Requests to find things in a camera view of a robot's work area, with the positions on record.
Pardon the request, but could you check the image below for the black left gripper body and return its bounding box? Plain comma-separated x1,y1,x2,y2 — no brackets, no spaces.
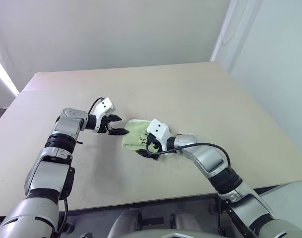
97,115,113,135

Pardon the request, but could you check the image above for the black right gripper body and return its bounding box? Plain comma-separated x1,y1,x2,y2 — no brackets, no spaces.
146,135,164,156

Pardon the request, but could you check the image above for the light green towel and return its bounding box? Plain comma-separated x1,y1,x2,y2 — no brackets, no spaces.
121,119,185,162

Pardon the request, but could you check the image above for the grey rounded shape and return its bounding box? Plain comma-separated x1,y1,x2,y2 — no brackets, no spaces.
170,212,201,231
107,209,143,238

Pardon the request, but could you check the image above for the silver robot torso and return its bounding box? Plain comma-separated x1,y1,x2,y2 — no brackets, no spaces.
111,227,223,238

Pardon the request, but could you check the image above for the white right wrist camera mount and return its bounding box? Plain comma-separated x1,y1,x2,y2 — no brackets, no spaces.
145,119,172,152

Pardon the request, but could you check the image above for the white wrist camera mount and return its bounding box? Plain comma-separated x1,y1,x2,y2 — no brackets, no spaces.
145,119,172,152
92,97,116,133

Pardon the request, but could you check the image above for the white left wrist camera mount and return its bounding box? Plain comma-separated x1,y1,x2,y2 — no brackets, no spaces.
92,97,116,133

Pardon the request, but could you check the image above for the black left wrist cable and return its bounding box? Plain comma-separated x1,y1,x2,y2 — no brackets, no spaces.
87,98,104,115

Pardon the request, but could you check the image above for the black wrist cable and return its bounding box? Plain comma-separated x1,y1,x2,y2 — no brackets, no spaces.
145,142,231,168
87,98,104,115

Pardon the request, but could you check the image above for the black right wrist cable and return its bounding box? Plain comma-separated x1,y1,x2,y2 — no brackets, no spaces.
145,142,231,168

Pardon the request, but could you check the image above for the dark metal table frame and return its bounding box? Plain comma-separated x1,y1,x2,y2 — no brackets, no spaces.
0,180,302,225

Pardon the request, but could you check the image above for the black left upper arm cable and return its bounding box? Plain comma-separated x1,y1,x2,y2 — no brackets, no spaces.
57,197,69,235

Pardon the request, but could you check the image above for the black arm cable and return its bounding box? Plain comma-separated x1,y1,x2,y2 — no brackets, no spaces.
57,197,69,235
216,197,223,238

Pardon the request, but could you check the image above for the black right upper arm cable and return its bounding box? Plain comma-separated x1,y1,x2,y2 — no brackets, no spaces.
216,197,223,238

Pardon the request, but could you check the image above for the thin grey wall cable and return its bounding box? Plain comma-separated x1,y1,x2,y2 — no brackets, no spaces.
221,18,241,46

